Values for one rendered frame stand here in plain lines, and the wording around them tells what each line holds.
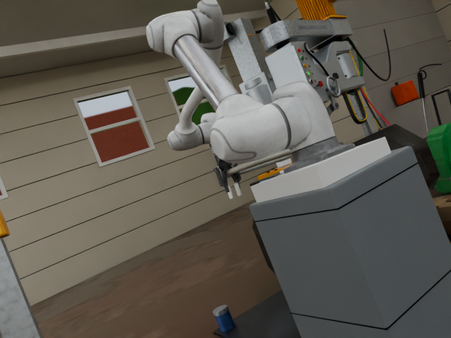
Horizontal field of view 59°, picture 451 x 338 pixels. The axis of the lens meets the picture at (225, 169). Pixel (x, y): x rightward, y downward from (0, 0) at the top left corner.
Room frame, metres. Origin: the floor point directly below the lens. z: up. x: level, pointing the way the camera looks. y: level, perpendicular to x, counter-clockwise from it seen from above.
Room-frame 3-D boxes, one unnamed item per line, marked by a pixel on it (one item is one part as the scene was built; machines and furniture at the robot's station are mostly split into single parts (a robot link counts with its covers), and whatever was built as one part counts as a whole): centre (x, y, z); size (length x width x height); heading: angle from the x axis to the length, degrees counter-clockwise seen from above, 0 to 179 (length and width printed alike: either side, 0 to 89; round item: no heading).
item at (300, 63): (2.48, -0.68, 1.35); 0.08 x 0.03 x 0.28; 136
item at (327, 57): (2.88, -0.93, 1.28); 0.74 x 0.23 x 0.49; 136
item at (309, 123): (1.32, -0.29, 1.02); 0.18 x 0.16 x 0.22; 110
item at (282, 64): (2.67, -0.70, 1.30); 0.36 x 0.22 x 0.45; 136
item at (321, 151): (1.33, -0.31, 0.88); 0.22 x 0.18 x 0.06; 125
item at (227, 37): (3.35, -0.40, 2.00); 0.20 x 0.18 x 0.15; 26
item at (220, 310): (2.51, 0.36, 0.08); 0.10 x 0.10 x 0.13
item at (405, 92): (5.28, -2.60, 1.00); 0.50 x 0.22 x 0.33; 122
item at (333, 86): (2.61, -0.82, 1.18); 0.15 x 0.10 x 0.15; 136
